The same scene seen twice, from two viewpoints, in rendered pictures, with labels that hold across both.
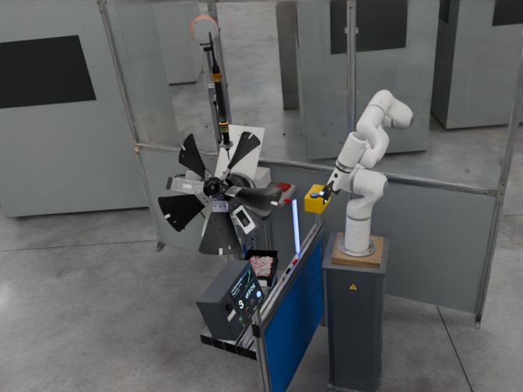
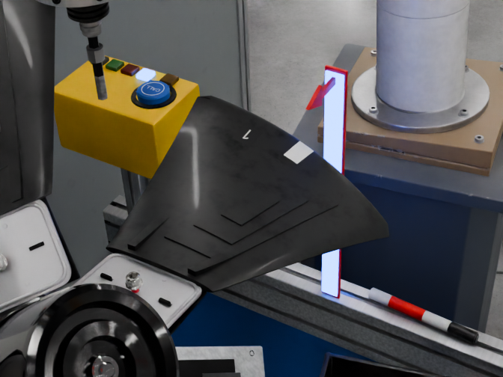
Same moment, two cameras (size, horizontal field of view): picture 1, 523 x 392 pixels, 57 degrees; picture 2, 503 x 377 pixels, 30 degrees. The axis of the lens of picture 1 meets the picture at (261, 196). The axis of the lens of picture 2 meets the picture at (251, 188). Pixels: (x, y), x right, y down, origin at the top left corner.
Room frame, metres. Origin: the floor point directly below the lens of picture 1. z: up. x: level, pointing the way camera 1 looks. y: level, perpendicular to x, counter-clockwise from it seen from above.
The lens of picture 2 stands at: (2.10, 0.65, 1.71)
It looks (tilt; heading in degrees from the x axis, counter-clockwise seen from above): 40 degrees down; 273
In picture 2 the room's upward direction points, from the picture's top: 3 degrees counter-clockwise
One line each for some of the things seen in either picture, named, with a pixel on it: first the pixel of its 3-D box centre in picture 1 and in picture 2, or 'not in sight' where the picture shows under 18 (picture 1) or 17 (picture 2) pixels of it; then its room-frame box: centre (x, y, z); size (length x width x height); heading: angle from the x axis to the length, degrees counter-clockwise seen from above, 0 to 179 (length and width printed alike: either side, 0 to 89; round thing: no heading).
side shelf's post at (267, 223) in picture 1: (269, 243); not in sight; (2.76, -0.02, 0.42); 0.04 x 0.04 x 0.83; 61
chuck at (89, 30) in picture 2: not in sight; (89, 16); (2.23, 0.14, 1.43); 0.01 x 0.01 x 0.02
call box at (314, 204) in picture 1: (317, 199); (129, 120); (2.31, -0.31, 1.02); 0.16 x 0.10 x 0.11; 151
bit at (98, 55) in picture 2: not in sight; (97, 63); (2.22, 0.14, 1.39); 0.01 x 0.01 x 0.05
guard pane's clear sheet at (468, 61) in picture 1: (283, 88); not in sight; (2.85, -0.21, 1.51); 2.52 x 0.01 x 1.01; 61
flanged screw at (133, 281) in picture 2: not in sight; (134, 287); (2.23, 0.14, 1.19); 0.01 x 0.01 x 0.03
